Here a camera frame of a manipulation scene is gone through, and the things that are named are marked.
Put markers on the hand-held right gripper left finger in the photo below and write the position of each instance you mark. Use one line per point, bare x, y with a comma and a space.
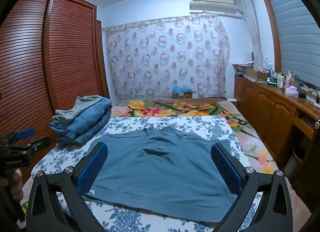
92, 165

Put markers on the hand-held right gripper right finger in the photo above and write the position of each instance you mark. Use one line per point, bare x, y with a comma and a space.
226, 167

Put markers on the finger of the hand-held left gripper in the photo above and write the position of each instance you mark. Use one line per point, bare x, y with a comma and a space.
37, 147
25, 133

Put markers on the teal pants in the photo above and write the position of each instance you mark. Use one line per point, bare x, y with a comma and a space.
162, 177

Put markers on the person's left hand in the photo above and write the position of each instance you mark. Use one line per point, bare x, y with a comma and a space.
17, 183

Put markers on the folded blue denim jeans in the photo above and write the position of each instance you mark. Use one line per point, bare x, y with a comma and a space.
85, 124

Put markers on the white blue floral bedsheet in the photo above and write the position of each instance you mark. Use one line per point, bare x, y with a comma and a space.
195, 126

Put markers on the folded grey garment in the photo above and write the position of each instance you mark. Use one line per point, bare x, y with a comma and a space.
75, 108

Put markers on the brown slatted wooden wardrobe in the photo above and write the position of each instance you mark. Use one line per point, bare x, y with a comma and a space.
30, 72

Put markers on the waste bin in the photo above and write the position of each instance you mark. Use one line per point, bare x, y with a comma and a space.
296, 161

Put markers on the wooden sideboard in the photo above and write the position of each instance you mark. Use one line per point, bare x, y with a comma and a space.
265, 107

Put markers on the colourful floral blanket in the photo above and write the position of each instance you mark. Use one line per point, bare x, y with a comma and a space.
175, 107

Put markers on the cardboard box on floor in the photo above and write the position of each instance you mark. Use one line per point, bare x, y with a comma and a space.
182, 95

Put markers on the crumpled blue cloth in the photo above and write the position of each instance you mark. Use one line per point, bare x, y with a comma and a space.
180, 88

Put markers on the open cardboard box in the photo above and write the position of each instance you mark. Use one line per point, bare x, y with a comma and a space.
256, 74

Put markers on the pink tissue box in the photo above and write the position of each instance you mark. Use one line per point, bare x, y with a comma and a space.
291, 91

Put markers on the stack of papers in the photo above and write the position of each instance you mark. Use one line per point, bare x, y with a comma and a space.
242, 68

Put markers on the cluster of toiletry bottles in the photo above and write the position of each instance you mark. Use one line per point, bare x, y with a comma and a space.
280, 79

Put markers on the circle patterned curtain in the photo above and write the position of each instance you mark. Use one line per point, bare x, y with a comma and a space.
165, 57

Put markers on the tied beige curtain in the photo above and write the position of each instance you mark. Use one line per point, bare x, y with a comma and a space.
252, 27

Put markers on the grey window blind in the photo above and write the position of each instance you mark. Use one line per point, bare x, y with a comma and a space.
292, 34

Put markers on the white air conditioner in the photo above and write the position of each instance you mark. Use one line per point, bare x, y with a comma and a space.
212, 1

